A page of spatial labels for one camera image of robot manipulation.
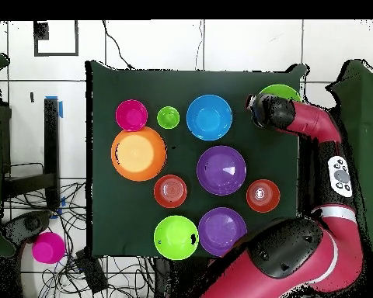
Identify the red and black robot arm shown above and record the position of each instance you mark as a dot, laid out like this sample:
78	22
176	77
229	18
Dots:
310	121

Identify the small green bowl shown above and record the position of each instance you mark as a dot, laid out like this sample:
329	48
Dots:
176	237

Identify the pink cup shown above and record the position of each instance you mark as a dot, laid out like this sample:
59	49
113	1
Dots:
48	247

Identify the large orange bowl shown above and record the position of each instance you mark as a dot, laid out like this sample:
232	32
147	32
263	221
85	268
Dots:
138	153

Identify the green cup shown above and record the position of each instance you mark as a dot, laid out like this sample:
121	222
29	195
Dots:
168	118

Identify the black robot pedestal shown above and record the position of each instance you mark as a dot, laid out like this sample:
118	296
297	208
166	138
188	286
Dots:
183	279

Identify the blue tape strip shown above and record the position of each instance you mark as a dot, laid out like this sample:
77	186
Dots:
61	109

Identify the orange-red bowl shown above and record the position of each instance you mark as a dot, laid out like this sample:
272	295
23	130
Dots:
263	196
170	191

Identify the black metal frame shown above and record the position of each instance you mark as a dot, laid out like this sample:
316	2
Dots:
51	133

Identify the pink bowl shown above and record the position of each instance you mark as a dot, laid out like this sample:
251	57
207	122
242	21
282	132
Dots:
131	115

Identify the dark green tablecloth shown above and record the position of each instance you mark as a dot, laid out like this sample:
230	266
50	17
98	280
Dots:
127	211

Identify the purple bowl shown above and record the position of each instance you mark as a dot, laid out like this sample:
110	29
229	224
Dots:
221	170
219	231

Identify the blue bowl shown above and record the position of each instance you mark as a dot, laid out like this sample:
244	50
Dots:
209	118

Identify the black tape square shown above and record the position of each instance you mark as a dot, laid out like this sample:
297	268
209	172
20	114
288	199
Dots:
41	31

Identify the black power adapter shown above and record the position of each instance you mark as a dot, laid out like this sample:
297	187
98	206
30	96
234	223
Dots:
91	270

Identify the large green bowl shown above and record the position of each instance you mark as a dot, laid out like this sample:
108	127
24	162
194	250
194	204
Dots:
279	91

